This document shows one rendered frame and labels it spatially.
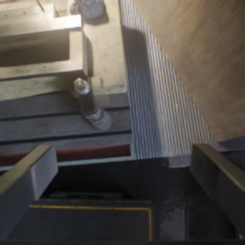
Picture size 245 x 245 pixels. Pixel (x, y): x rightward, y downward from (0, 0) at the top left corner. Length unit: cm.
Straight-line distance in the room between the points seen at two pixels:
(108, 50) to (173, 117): 36
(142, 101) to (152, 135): 15
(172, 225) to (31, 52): 151
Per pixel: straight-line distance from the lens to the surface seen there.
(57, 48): 66
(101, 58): 59
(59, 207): 131
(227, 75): 62
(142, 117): 71
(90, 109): 48
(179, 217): 165
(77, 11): 69
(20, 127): 84
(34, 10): 70
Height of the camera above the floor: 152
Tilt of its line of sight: 79 degrees down
